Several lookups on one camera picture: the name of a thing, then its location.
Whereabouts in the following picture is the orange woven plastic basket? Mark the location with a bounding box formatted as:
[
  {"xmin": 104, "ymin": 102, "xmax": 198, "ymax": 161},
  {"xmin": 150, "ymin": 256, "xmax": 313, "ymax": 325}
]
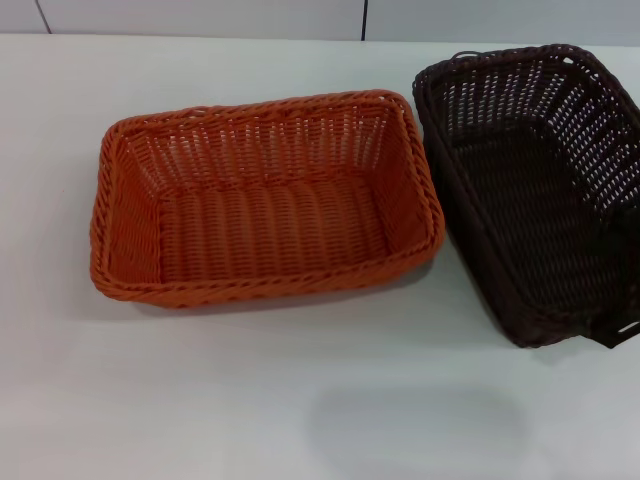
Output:
[{"xmin": 89, "ymin": 88, "xmax": 447, "ymax": 312}]

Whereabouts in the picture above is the dark brown woven plastic basket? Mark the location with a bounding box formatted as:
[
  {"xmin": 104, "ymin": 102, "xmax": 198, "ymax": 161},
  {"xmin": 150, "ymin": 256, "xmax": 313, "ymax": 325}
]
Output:
[{"xmin": 412, "ymin": 43, "xmax": 640, "ymax": 350}]

